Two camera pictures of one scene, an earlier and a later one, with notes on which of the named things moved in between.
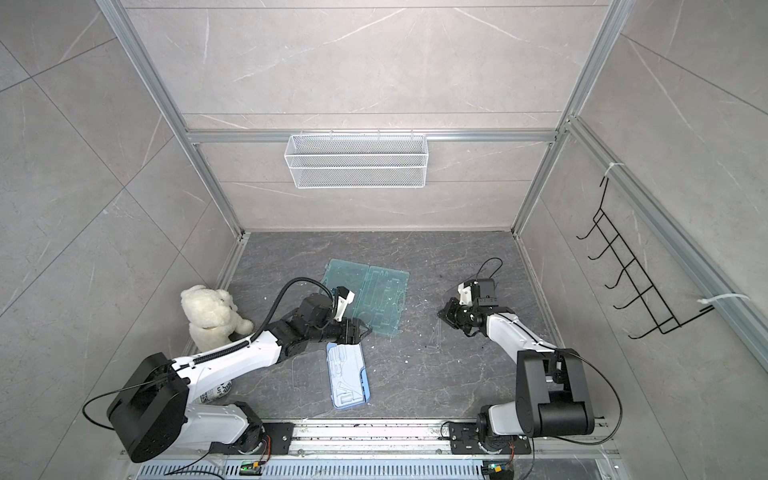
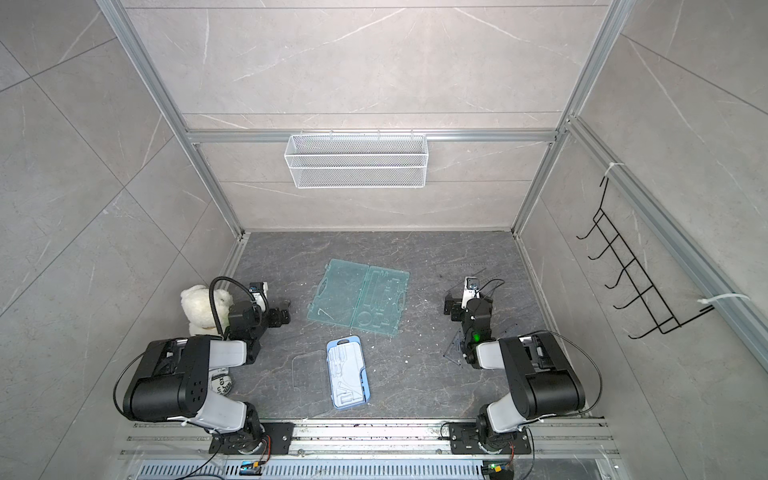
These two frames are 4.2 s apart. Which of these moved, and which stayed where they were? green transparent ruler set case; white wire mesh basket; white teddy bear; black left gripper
Moved: black left gripper
Stayed: green transparent ruler set case; white teddy bear; white wire mesh basket
